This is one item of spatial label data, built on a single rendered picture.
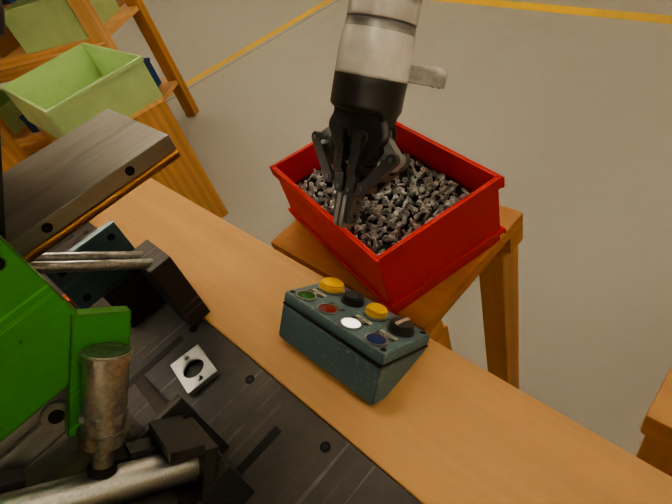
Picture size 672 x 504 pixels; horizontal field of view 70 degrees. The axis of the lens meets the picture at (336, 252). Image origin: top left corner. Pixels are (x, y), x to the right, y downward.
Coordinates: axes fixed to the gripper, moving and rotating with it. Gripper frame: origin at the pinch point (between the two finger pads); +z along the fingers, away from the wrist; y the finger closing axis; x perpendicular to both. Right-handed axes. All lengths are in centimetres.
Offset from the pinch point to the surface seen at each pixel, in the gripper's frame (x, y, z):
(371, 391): -5.6, 12.3, 14.2
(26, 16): 39, -273, -14
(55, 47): 51, -269, -1
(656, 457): 16.4, 33.9, 17.3
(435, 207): 19.9, -1.0, 1.4
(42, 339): -30.1, -0.9, 8.2
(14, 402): -32.2, -0.3, 12.6
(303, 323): -5.5, 1.7, 12.1
